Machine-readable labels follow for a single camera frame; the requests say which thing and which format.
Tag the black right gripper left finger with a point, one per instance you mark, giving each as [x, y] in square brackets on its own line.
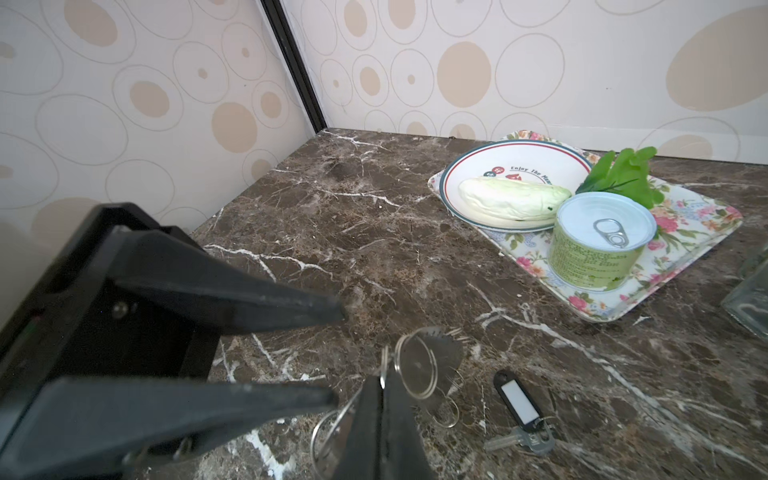
[360, 458]

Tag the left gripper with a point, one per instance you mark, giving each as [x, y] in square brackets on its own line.
[123, 299]

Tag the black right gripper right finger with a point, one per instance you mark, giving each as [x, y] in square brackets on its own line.
[402, 451]

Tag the metal key organizer plate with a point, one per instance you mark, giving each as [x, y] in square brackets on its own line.
[428, 359]

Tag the pale cabbage piece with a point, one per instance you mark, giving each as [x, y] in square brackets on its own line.
[498, 199]

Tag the green tin can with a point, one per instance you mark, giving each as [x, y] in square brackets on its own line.
[597, 239]

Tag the white plate with rim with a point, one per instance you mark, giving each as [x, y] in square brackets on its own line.
[519, 162]

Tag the green leaf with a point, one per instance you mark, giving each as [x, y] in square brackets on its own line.
[625, 173]

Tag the empty glass shaker silver lid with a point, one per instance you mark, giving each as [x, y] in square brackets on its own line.
[747, 302]

